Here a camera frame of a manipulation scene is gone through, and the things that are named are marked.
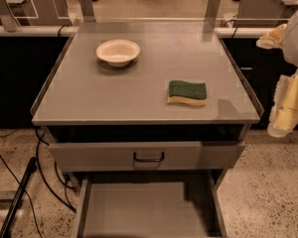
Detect black looping floor cable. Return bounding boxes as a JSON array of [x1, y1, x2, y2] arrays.
[[34, 126, 78, 214]]

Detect grey drawer cabinet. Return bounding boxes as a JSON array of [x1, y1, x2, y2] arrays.
[[30, 19, 265, 238]]

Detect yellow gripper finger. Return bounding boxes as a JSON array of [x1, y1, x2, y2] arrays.
[[267, 69, 298, 138], [256, 24, 287, 50]]

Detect middle acrylic post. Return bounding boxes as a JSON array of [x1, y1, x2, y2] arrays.
[[78, 0, 95, 23]]

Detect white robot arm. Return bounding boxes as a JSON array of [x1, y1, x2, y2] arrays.
[[256, 10, 298, 138]]

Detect grey top drawer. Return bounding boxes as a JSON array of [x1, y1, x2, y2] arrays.
[[49, 141, 245, 172]]

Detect black drawer handle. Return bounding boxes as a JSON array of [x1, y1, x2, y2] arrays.
[[133, 152, 165, 163]]

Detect right acrylic post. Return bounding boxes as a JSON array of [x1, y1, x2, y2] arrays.
[[205, 0, 221, 19]]

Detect grey background cabinet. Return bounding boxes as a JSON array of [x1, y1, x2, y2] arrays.
[[233, 0, 298, 28]]

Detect white bowl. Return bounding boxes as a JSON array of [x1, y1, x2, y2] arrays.
[[95, 40, 140, 67]]

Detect black floor bar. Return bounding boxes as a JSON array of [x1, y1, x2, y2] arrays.
[[0, 157, 37, 238]]

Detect open grey middle drawer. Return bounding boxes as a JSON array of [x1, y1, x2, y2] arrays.
[[71, 172, 227, 238]]

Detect green and yellow sponge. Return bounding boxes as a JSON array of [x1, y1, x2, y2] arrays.
[[167, 80, 208, 107]]

